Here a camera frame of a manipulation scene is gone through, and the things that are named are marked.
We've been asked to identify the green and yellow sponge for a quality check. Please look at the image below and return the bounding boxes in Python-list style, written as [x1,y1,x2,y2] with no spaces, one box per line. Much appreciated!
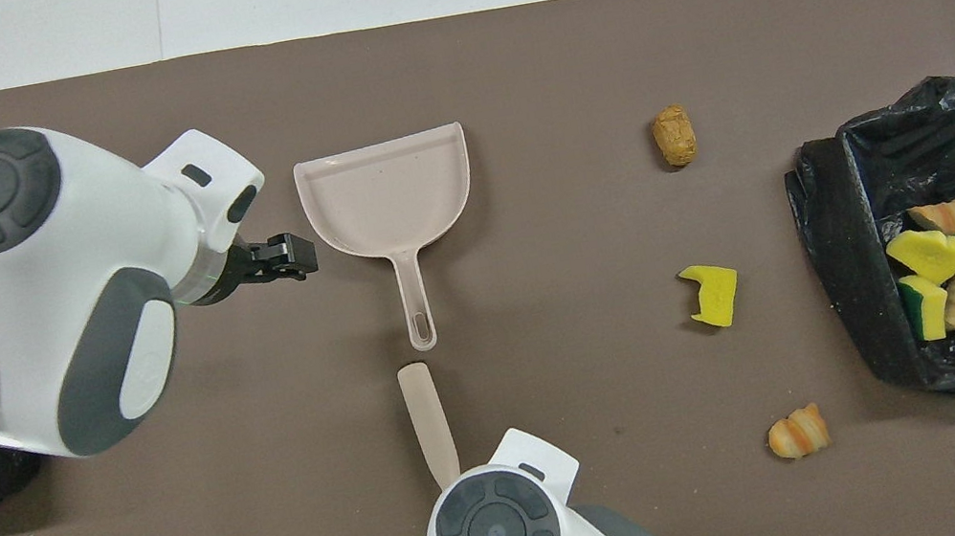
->
[897,269,955,346]

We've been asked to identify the brown toy bread roll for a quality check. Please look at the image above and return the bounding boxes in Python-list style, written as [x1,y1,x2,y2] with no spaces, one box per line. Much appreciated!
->
[648,101,701,171]

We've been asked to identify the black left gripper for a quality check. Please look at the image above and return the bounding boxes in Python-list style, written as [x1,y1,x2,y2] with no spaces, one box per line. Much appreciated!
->
[185,226,323,306]

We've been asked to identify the notched yellow sponge piece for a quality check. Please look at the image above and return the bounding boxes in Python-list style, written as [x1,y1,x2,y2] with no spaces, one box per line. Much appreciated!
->
[677,258,747,335]

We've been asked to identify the brown table mat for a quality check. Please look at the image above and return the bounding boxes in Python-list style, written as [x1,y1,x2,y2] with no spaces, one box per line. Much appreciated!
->
[0,0,955,536]

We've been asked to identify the small toy croissant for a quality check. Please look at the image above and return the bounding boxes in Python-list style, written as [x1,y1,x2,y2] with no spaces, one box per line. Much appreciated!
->
[763,400,833,464]

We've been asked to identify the beige plastic dustpan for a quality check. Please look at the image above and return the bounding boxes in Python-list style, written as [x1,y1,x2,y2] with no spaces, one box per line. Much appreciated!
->
[289,120,500,369]

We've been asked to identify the beige brush black bristles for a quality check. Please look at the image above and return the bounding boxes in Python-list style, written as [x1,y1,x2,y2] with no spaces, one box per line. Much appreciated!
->
[395,357,465,495]

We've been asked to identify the yellow sponge chunk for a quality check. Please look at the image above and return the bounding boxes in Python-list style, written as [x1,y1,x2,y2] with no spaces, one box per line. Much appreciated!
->
[881,222,955,295]

